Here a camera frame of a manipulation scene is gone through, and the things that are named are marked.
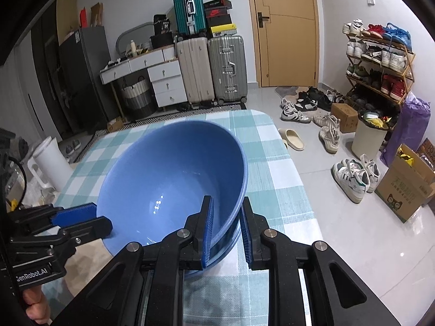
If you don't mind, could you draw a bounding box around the large printed cardboard box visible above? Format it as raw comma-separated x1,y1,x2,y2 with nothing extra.
374,143,435,224

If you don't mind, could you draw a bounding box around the white dresser desk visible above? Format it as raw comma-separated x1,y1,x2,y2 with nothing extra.
99,46,189,116

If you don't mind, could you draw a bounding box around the person's left hand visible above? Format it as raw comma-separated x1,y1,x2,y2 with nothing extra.
22,278,52,326

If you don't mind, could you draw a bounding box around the black cable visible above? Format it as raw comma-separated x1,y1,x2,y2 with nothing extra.
8,156,28,208

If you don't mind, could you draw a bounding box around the teal checked tablecloth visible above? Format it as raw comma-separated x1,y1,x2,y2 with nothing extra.
52,109,324,326

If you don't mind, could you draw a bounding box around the wooden door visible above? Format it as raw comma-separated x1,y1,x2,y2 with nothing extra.
245,0,320,88

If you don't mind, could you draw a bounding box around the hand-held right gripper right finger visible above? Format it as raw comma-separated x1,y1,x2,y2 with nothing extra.
241,196,402,326

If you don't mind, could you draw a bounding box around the dark grey refrigerator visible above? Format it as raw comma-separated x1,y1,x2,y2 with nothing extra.
57,25,111,134

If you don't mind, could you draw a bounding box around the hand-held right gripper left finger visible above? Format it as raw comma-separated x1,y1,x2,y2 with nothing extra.
63,195,216,326

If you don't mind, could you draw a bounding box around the pile of mixed sneakers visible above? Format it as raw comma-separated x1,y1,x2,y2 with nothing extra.
280,86,344,153

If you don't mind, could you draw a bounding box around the flat cardboard sheet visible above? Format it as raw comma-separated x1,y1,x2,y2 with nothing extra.
56,0,80,47

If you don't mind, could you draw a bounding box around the plain cardboard box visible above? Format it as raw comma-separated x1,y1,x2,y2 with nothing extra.
330,102,359,134

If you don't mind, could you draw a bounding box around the white green sneaker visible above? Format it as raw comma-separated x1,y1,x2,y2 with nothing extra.
359,153,381,194
332,158,371,205

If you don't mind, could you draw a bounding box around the brown cardboard box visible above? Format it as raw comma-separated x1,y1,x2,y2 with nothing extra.
89,3,104,28

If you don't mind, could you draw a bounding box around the shoe rack with shoes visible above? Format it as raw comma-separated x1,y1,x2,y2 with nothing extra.
341,19,413,116

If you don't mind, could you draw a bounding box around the black printed bag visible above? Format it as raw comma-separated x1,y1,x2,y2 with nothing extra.
153,14,171,36

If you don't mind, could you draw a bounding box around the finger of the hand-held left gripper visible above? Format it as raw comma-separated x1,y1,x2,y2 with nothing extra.
10,215,114,263
8,202,98,234

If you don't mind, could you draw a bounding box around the grey framed oval mirror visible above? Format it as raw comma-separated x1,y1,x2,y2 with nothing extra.
115,22,156,55

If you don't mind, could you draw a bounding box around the small cardboard box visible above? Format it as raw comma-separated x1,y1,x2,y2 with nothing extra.
107,117,125,133

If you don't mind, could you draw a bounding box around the blue bowl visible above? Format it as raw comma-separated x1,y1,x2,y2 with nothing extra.
200,231,240,266
184,244,236,279
96,119,249,269

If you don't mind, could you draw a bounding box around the beige slide sandal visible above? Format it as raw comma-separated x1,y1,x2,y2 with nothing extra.
278,128,306,151

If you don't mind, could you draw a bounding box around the clear plastic wrap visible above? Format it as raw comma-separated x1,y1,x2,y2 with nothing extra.
24,177,59,208

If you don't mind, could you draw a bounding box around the wooden shoe rack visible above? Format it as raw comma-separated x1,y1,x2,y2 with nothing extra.
344,20,416,123

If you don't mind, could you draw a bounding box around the grey door mat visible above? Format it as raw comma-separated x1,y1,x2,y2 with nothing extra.
274,86,300,100

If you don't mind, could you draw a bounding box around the silver suitcase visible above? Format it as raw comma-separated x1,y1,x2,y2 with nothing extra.
207,34,248,106

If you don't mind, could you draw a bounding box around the beige suitcase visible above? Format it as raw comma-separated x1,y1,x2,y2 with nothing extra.
175,37,216,106

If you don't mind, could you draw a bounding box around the black storage box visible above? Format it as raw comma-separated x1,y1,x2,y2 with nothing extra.
150,33,176,50

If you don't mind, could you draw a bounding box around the teal suitcase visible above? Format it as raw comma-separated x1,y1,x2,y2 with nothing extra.
171,0,208,36

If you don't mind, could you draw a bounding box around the woven laundry basket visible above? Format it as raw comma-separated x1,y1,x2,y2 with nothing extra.
120,78,154,120

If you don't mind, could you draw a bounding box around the white electric kettle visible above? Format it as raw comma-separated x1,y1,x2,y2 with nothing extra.
32,136,74,191

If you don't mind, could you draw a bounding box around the beige trash bin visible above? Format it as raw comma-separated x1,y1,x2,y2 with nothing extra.
351,113,390,161

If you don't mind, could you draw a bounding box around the brown patterned board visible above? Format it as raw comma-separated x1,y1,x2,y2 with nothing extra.
416,138,435,169

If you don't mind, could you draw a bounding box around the purple plastic bag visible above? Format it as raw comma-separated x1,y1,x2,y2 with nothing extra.
380,92,432,167

